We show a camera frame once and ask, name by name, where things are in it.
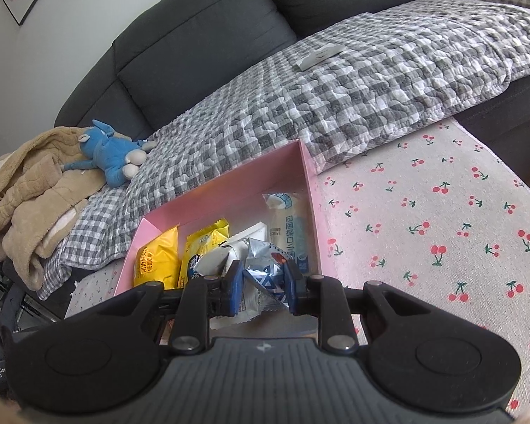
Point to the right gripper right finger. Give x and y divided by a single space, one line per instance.
326 299

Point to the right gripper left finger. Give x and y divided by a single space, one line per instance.
204 298

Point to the silver blue snack packet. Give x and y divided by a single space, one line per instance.
263 284

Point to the yellow snack bag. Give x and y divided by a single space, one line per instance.
158 260

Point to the clear bread packet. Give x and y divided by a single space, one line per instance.
288 226

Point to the white nut snack bag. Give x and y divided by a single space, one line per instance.
217 261

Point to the yellow cracker packet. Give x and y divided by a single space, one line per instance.
200 243

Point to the pink and silver box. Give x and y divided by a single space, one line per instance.
237 196

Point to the cherry print tablecloth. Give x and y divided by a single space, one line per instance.
435 214

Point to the beige quilted jacket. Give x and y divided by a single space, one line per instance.
40 202

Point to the blue plush toy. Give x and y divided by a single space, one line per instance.
120 159

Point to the grey checkered quilt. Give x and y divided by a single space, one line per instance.
400 70

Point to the white packet on quilt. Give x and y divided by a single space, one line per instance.
318 56

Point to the dark grey sofa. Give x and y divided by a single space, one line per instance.
179 51

